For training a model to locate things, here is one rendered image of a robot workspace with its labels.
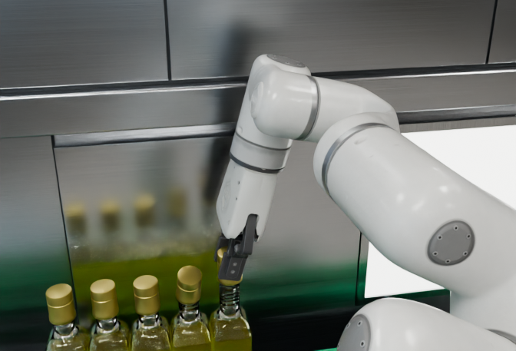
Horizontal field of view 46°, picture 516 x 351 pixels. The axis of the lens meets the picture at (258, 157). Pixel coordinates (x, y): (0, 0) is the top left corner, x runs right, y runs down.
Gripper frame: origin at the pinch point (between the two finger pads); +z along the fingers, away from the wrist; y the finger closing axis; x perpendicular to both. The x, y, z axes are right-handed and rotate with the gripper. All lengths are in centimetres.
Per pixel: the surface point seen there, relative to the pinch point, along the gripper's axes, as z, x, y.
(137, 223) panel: 3.1, -12.1, -12.0
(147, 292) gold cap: 5.8, -10.4, 1.6
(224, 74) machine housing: -21.9, -3.8, -14.8
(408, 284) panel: 8.0, 37.1, -11.8
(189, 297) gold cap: 5.7, -4.7, 2.0
